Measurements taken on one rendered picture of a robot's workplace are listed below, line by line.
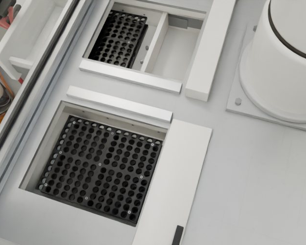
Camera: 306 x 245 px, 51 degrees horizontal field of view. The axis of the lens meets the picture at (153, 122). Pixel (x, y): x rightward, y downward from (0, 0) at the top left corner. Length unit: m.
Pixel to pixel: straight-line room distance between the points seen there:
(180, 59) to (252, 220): 0.46
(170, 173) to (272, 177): 0.19
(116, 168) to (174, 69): 0.32
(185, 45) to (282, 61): 0.40
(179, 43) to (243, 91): 0.29
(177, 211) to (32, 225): 0.27
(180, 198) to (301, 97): 0.28
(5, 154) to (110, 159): 0.20
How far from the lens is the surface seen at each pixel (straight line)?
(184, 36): 0.92
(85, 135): 0.72
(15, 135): 0.67
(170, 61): 0.87
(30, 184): 0.80
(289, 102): 0.63
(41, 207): 0.65
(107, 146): 0.70
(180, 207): 0.59
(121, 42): 0.83
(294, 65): 0.55
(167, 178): 0.60
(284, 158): 0.66
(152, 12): 0.90
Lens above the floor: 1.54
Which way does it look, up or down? 65 degrees down
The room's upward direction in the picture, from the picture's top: 10 degrees counter-clockwise
